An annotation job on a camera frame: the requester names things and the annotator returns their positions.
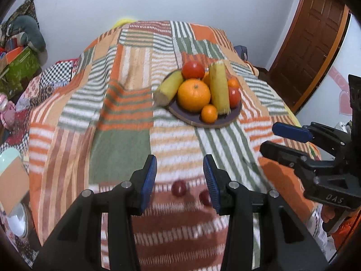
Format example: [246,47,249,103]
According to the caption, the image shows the brown cardboard sheet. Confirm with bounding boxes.
[0,156,30,214]

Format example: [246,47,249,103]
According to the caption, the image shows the large orange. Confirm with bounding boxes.
[177,79,211,112]

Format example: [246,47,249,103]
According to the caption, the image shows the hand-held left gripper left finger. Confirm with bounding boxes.
[32,155,157,271]

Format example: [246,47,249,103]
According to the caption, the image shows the red tomato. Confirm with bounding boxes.
[228,86,242,108]
[181,61,205,80]

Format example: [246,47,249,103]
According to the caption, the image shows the orange cardboard box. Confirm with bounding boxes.
[0,47,30,65]

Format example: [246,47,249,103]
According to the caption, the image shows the pale green dish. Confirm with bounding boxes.
[0,147,21,173]

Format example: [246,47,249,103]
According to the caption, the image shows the dark red jujube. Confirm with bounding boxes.
[171,180,187,197]
[199,190,213,207]

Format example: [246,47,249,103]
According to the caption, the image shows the white heart-print wardrobe door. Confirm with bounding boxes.
[295,13,361,132]

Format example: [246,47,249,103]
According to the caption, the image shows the long corn cob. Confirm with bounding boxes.
[153,70,184,108]

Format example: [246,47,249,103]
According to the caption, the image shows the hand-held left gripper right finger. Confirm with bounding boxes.
[203,154,330,271]

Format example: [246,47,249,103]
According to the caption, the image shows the green storage box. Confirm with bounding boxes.
[0,47,42,91]

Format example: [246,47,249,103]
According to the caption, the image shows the person's right hand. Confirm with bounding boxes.
[322,206,337,224]

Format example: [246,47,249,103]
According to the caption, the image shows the pink rabbit toy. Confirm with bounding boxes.
[0,93,16,129]

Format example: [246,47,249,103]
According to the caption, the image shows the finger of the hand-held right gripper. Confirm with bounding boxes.
[272,122,339,147]
[260,142,335,181]

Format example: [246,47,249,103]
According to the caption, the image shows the yellow corn cob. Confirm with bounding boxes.
[209,61,231,116]

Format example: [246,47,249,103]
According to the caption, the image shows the dark blue chair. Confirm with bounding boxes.
[234,45,249,62]

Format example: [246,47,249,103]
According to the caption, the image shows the white round bowl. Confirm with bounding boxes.
[6,203,29,238]

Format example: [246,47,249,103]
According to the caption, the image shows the dark floral cushion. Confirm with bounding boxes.
[0,0,40,31]

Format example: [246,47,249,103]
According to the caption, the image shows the striped patchwork blanket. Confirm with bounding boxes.
[28,20,322,271]

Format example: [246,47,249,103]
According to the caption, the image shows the checkered patchwork quilt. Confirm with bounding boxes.
[0,59,83,159]

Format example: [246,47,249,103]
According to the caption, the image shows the yellow cushion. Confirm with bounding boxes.
[111,17,136,30]

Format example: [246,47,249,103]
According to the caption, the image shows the grey bolster pillow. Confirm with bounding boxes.
[8,15,47,53]

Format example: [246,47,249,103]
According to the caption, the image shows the purple round plate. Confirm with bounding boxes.
[164,69,243,128]

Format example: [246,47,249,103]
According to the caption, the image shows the brown wooden door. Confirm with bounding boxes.
[266,0,351,114]

